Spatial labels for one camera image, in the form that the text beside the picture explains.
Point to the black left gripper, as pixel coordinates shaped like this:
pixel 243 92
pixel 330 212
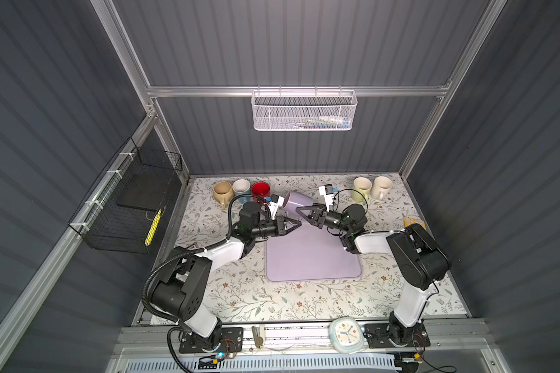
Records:
pixel 280 225

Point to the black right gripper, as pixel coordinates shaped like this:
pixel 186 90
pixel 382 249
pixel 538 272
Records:
pixel 320 221

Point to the purple mug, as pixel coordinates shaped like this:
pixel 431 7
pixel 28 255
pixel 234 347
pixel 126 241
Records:
pixel 294 200

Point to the red mug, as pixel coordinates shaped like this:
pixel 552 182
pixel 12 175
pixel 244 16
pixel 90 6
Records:
pixel 261 189

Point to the light green mug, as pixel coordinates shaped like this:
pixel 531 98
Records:
pixel 361 190

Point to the blue polka dot mug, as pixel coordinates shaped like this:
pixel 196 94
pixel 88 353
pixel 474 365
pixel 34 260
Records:
pixel 241 189

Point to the white mug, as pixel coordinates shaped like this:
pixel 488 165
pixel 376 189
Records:
pixel 381 187

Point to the beige speckled mug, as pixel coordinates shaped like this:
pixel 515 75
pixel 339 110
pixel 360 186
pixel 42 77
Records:
pixel 223 193

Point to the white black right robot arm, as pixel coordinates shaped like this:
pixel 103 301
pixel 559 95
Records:
pixel 420 259

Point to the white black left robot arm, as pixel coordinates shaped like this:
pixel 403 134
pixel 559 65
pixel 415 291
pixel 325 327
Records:
pixel 175 289

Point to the lavender plastic tray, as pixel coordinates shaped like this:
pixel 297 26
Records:
pixel 309 254

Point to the yellow calculator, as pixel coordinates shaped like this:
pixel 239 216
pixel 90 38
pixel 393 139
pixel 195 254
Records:
pixel 412 221

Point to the small white clock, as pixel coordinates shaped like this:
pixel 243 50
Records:
pixel 346 335

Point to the white wire basket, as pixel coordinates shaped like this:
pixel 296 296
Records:
pixel 303 109

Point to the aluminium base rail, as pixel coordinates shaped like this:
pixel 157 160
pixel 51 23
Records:
pixel 444 334

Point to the black wire basket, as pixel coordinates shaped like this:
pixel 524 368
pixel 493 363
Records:
pixel 118 217

